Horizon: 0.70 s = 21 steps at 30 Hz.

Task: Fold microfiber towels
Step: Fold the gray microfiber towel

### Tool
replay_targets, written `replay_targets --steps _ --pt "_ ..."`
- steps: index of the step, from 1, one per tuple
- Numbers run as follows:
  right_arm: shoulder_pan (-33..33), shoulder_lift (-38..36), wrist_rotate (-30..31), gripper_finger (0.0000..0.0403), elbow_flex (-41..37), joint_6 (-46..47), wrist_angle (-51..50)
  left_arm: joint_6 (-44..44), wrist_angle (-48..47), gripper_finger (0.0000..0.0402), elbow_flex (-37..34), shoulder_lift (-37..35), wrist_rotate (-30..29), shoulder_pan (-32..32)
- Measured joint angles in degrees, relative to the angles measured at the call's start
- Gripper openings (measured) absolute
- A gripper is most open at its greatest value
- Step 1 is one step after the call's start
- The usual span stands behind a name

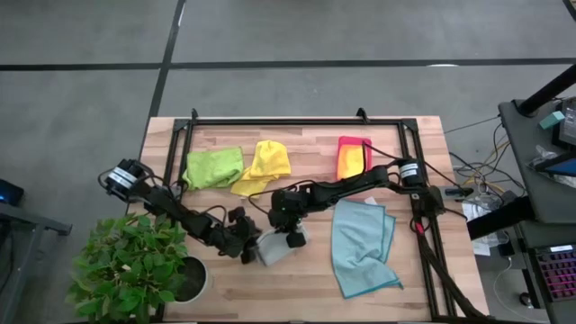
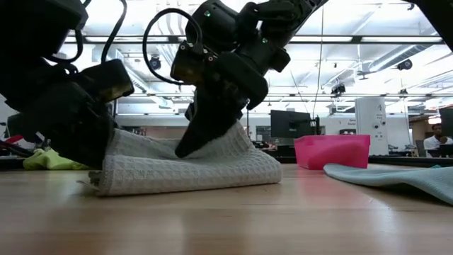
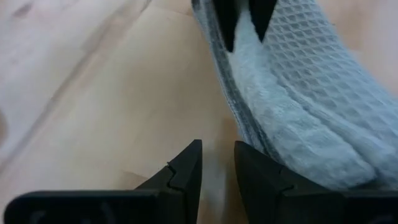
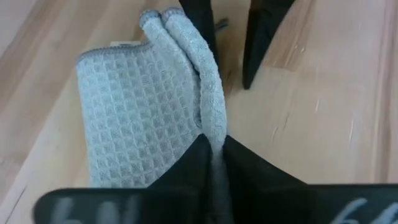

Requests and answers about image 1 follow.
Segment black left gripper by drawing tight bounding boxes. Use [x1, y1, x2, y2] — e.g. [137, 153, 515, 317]
[211, 205, 263, 260]

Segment grey waffle-weave towel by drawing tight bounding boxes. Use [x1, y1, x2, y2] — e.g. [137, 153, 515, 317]
[255, 223, 311, 267]

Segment yellow microfiber towel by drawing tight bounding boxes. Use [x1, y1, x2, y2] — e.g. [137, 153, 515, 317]
[229, 139, 293, 199]

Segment green microfiber towel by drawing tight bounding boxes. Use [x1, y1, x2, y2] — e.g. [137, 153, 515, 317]
[181, 146, 246, 192]

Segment light blue microfiber towel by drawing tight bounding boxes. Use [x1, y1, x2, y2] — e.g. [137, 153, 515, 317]
[330, 196, 404, 300]

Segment white plant pot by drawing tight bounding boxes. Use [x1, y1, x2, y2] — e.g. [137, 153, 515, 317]
[172, 253, 212, 305]

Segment pink plastic bin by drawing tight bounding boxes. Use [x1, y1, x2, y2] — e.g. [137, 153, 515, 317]
[336, 135, 374, 181]

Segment green leafy plant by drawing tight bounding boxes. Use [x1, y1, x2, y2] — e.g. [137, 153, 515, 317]
[65, 212, 190, 324]

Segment white papers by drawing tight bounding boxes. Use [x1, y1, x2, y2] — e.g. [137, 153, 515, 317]
[459, 193, 512, 257]

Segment dark grey side table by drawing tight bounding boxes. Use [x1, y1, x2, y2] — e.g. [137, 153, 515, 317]
[0, 201, 73, 324]

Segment black desk beam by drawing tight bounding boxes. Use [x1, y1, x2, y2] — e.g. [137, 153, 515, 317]
[465, 195, 536, 241]

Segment black device with blue light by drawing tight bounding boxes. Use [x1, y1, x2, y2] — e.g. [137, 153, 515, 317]
[0, 178, 25, 208]

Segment grey side desk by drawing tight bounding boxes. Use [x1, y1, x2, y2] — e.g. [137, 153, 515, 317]
[497, 96, 576, 226]

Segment backlit keyboard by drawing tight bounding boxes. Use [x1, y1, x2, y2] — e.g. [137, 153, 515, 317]
[530, 244, 576, 303]

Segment blue tablet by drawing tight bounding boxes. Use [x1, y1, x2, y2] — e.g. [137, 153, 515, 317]
[533, 150, 576, 178]

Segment small teal box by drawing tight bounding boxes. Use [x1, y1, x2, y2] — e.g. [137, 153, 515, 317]
[538, 110, 566, 131]

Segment black diagonal pole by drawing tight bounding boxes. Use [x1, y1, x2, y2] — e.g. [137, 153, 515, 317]
[515, 62, 576, 117]

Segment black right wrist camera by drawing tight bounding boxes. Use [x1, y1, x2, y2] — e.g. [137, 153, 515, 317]
[285, 230, 309, 249]

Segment black aluminium table frame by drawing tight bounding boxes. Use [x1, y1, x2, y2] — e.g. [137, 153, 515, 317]
[152, 106, 455, 323]

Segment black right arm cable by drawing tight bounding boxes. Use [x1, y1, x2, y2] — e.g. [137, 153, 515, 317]
[247, 140, 451, 212]

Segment black braided cable sleeve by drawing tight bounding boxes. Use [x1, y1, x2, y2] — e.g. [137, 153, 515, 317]
[416, 231, 494, 323]

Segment floor cable tangle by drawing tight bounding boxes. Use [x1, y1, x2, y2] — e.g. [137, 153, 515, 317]
[443, 114, 518, 203]

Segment white cable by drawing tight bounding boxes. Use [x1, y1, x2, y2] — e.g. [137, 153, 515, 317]
[491, 255, 550, 323]

